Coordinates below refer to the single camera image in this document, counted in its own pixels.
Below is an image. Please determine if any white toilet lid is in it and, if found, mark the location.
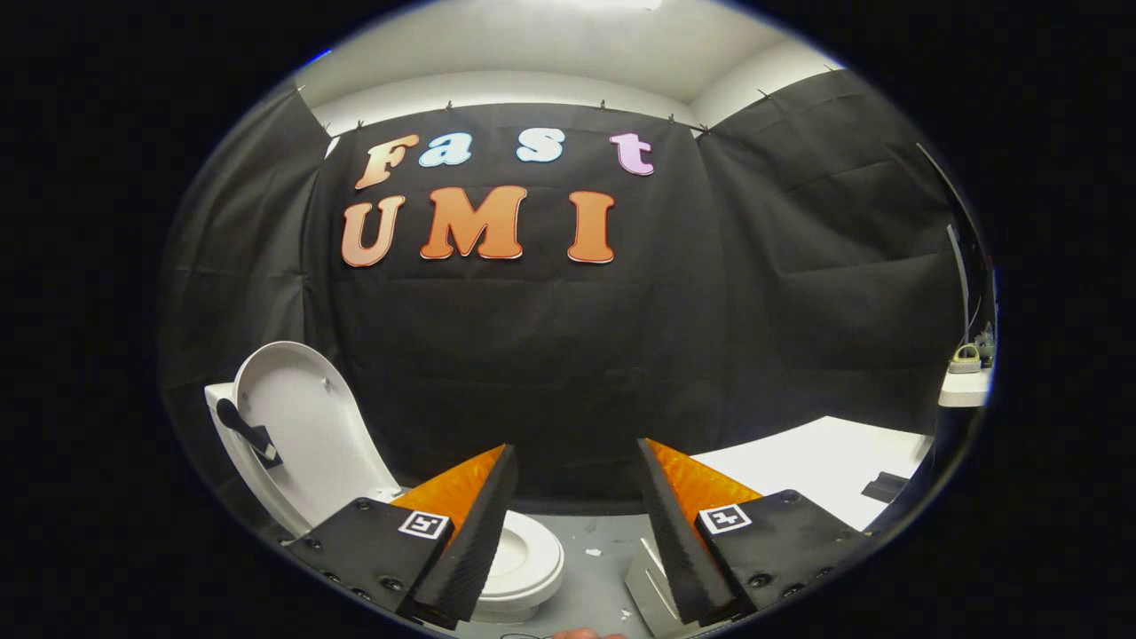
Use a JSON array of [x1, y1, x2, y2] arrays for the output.
[[233, 341, 402, 538]]

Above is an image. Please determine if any white panelled cabinet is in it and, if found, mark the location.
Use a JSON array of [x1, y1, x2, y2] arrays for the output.
[[624, 415, 935, 638]]

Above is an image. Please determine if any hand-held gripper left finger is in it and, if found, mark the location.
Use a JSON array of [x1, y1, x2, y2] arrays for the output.
[[282, 444, 520, 629]]

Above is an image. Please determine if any white toilet seat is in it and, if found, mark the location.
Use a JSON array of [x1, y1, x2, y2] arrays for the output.
[[475, 510, 565, 601]]

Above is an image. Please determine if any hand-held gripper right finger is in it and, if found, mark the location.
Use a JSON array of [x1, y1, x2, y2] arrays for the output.
[[636, 438, 875, 627]]

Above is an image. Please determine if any small black flat object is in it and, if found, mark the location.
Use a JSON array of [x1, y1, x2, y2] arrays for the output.
[[861, 472, 911, 504]]

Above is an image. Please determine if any black backdrop cloth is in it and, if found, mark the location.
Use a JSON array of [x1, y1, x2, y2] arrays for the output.
[[160, 69, 973, 516]]

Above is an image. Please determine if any white wall shelf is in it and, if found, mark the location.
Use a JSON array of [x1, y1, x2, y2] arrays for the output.
[[938, 366, 993, 407]]

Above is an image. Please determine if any black round lid handle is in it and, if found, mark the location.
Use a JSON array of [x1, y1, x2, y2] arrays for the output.
[[216, 398, 283, 469]]

